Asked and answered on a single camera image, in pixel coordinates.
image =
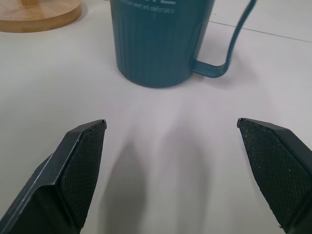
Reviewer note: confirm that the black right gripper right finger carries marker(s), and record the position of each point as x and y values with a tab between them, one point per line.
278	170

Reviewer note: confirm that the teal ribbed mug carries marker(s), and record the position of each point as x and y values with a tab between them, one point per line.
158	44

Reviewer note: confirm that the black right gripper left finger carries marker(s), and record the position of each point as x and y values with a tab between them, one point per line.
73	175

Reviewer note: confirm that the round wooden base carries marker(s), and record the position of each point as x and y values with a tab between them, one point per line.
36	14

